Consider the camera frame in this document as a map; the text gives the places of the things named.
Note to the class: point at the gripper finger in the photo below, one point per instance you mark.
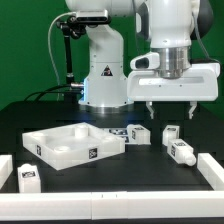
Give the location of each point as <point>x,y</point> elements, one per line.
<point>193,106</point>
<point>150,108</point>

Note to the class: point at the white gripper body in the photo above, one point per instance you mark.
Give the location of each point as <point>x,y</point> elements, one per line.
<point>198,83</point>

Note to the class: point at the white square table top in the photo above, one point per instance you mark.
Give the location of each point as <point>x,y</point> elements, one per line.
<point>71,145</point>

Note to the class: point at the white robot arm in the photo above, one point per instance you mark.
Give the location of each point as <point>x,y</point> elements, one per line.
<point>161,72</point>

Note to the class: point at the white sheet with fiducial tags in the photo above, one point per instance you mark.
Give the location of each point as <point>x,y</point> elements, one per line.
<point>120,132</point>

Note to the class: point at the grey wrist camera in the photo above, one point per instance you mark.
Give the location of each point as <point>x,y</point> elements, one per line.
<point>148,61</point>

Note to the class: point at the white U-shaped fence frame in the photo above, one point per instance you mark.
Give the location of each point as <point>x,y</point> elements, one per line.
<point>121,205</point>

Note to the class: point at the grey camera on stand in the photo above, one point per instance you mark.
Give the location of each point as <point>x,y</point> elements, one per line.
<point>93,17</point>

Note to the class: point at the black camera stand with cable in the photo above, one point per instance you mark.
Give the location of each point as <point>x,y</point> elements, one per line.
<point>70,28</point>

